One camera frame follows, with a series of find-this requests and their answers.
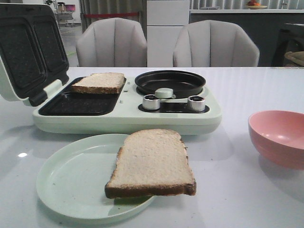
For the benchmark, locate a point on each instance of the bread slice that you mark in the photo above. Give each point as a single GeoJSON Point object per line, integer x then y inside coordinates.
{"type": "Point", "coordinates": [151, 162]}
{"type": "Point", "coordinates": [100, 83]}

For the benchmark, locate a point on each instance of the pink bowl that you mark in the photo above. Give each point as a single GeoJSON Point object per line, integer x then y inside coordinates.
{"type": "Point", "coordinates": [279, 137]}

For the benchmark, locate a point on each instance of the green breakfast maker lid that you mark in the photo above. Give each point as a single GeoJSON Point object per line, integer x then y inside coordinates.
{"type": "Point", "coordinates": [32, 54]}

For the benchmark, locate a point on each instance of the green breakfast maker base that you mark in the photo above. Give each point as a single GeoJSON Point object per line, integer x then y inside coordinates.
{"type": "Point", "coordinates": [70, 112]}

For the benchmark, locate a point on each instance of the left silver control knob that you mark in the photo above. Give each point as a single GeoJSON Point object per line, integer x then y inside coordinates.
{"type": "Point", "coordinates": [150, 102]}

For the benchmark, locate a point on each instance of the silver control knob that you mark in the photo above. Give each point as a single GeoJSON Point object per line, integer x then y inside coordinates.
{"type": "Point", "coordinates": [196, 103]}
{"type": "Point", "coordinates": [150, 102]}

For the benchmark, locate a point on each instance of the black round frying pan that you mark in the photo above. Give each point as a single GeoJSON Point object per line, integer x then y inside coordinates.
{"type": "Point", "coordinates": [183, 84]}

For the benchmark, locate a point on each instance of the right silver control knob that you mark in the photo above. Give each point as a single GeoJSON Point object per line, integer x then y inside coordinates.
{"type": "Point", "coordinates": [196, 103]}

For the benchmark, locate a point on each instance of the left grey upholstered chair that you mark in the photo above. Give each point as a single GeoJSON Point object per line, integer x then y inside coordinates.
{"type": "Point", "coordinates": [114, 42]}

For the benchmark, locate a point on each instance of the grey upholstered chair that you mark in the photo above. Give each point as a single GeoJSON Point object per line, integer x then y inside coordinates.
{"type": "Point", "coordinates": [213, 43]}
{"type": "Point", "coordinates": [114, 42]}

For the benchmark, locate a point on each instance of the right grey upholstered chair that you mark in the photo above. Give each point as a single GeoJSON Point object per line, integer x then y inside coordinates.
{"type": "Point", "coordinates": [213, 43]}

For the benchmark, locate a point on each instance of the white cabinet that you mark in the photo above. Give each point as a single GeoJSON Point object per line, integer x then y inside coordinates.
{"type": "Point", "coordinates": [165, 19]}

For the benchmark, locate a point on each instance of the light green plate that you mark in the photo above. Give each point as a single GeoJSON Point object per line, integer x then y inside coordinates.
{"type": "Point", "coordinates": [72, 182]}

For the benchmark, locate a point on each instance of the red barrier tape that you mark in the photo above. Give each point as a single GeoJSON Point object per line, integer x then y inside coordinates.
{"type": "Point", "coordinates": [114, 15]}

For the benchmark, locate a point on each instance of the grey counter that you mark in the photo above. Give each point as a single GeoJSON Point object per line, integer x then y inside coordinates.
{"type": "Point", "coordinates": [275, 32]}

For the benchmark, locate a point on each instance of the fruit plate on counter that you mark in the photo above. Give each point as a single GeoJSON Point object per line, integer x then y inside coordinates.
{"type": "Point", "coordinates": [254, 5]}

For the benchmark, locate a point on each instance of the beige cushion at right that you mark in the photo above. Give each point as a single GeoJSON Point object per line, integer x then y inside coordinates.
{"type": "Point", "coordinates": [296, 57]}

